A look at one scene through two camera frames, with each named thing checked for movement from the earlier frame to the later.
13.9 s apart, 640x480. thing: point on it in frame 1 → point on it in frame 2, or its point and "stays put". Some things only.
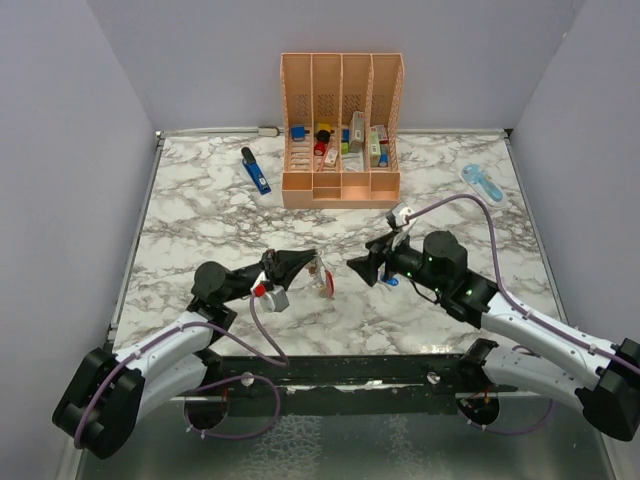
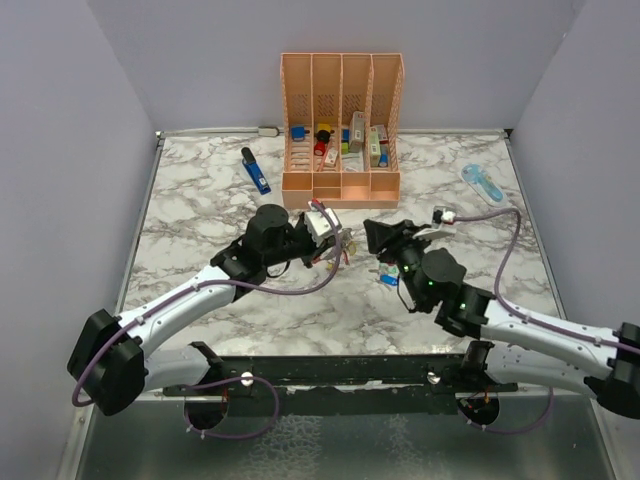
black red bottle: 322,137 stays put
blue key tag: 391,281 stays put
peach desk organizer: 341,117 stays put
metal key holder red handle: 325,278 → 344,239
